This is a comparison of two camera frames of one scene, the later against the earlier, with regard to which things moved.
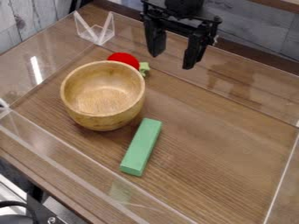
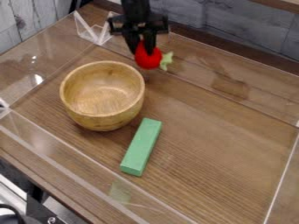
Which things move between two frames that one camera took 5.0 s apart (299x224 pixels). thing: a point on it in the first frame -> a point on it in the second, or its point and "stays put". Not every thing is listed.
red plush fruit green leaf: (127, 59) -> (151, 62)
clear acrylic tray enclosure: (121, 137) stays put
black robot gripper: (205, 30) -> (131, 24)
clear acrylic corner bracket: (97, 34) stays put
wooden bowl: (103, 94) stays put
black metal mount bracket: (42, 214) stays put
